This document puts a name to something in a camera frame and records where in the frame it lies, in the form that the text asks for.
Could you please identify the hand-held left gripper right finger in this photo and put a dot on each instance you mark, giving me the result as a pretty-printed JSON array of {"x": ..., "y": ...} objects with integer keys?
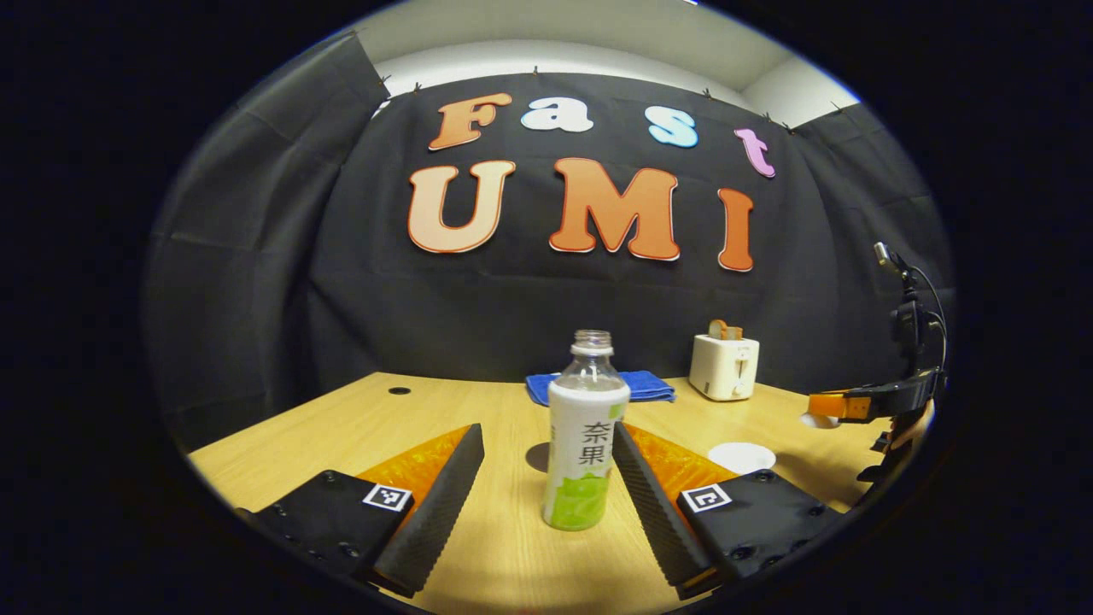
[{"x": 653, "y": 512}]

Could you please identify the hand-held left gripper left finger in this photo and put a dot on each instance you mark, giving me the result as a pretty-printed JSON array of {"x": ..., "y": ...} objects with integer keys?
[{"x": 440, "y": 512}]

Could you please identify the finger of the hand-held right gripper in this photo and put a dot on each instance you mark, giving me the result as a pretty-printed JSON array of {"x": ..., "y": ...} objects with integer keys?
[{"x": 841, "y": 406}]

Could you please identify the clear water bottle green label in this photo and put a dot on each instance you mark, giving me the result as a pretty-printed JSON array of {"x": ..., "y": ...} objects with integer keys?
[{"x": 585, "y": 444}]

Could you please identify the white teacup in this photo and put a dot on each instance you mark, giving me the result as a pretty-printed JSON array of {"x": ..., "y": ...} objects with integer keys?
[{"x": 741, "y": 457}]

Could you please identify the dark round coaster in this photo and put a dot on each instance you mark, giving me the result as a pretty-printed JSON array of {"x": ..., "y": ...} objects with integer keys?
[{"x": 538, "y": 459}]

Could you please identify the blue folded towel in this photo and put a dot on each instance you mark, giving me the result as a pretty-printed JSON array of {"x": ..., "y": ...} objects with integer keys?
[{"x": 649, "y": 386}]

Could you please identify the white toaster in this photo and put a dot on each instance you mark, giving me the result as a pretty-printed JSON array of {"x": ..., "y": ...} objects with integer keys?
[{"x": 717, "y": 367}]

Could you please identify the black backdrop cloth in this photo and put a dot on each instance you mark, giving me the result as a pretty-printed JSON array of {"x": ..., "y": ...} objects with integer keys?
[{"x": 341, "y": 299}]

